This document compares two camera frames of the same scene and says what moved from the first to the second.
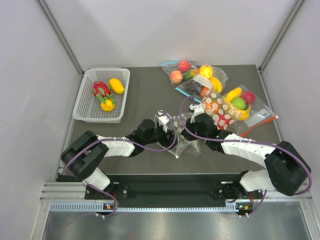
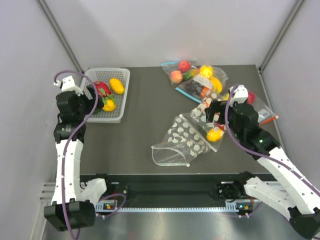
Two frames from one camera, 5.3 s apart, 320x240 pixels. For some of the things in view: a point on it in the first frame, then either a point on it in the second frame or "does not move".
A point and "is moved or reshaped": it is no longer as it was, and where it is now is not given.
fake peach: [176, 76] does not move
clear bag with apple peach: [179, 71] does not move
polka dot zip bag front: [183, 146] is moved or reshaped
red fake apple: [184, 65] does not move
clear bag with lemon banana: [218, 76] does not move
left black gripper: [166, 142] → [91, 103]
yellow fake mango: [109, 106] does not move
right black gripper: [188, 135] → [216, 106]
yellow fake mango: [117, 85] does not move
